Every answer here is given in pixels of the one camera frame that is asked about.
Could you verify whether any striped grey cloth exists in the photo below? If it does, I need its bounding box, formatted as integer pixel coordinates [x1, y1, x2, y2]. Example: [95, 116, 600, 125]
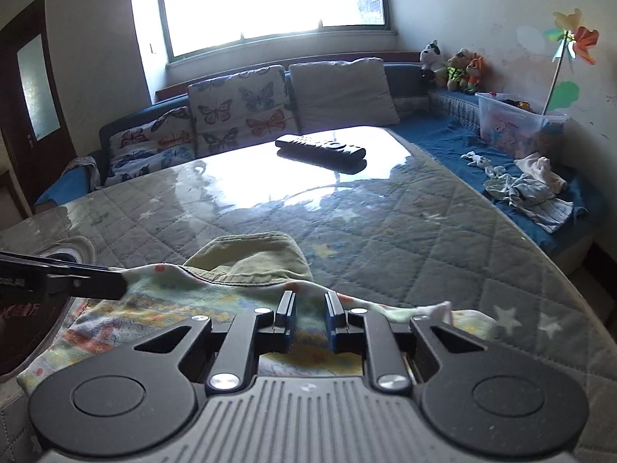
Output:
[483, 174, 587, 233]

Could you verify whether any pastel patterned baby garment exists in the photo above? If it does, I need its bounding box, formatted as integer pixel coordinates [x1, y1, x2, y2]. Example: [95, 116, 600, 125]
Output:
[17, 233, 498, 396]

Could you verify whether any plain beige cushion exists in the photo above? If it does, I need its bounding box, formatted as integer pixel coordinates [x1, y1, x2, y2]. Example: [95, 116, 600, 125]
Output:
[288, 58, 402, 129]

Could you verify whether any grey quilted star table cover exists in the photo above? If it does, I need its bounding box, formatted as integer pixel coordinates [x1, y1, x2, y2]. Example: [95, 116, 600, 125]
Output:
[0, 125, 617, 463]

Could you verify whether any colourful pinwheel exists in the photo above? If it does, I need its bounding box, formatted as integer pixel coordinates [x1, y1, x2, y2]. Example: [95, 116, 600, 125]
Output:
[542, 8, 601, 115]

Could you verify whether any large butterfly print cushion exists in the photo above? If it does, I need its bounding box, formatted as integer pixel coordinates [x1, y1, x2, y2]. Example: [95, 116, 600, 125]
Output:
[188, 65, 293, 158]

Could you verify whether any clear plastic storage box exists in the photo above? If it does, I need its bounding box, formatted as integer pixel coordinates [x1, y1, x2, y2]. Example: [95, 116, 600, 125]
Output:
[475, 91, 570, 156]

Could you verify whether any white cloth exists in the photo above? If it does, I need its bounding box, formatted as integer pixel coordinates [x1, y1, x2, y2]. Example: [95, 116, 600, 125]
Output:
[515, 152, 568, 194]

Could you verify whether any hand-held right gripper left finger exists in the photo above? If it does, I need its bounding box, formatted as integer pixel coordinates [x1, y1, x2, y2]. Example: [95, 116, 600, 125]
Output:
[132, 291, 297, 393]

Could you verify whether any window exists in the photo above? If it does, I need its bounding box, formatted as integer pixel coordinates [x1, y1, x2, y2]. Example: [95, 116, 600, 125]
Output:
[154, 0, 392, 59]

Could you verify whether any black and white cow plush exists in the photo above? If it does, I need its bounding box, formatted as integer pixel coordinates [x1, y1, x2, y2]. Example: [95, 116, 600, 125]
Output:
[419, 40, 447, 81]

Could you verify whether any black remote control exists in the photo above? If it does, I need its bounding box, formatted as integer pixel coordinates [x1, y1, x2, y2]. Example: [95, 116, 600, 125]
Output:
[275, 134, 368, 174]

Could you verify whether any dark wooden door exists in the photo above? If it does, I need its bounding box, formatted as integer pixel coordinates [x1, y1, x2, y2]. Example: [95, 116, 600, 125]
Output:
[0, 0, 78, 219]

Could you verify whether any low butterfly print cushion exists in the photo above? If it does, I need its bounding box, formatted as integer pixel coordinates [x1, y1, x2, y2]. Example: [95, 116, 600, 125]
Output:
[106, 106, 196, 187]

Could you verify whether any blue sofa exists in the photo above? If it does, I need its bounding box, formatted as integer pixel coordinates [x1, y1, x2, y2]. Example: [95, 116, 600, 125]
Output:
[34, 51, 596, 256]

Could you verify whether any small white rag toy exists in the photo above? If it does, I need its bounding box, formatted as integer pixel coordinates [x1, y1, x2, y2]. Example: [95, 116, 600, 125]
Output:
[460, 151, 508, 177]

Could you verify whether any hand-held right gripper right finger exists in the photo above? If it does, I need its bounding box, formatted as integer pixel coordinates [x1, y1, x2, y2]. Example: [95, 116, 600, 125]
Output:
[324, 291, 479, 391]

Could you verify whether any grey cloth on sofa arm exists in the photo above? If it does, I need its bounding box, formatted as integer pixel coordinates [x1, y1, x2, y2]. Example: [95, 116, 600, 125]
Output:
[65, 155, 100, 189]

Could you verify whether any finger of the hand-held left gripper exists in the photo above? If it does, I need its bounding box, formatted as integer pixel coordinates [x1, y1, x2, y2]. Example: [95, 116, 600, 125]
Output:
[0, 250, 128, 301]

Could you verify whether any orange fox plush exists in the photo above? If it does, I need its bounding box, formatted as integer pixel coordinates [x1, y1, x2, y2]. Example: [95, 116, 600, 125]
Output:
[464, 53, 486, 95]

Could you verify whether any brown bear plush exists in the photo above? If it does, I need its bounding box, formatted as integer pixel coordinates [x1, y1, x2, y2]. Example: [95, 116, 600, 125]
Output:
[446, 49, 471, 92]

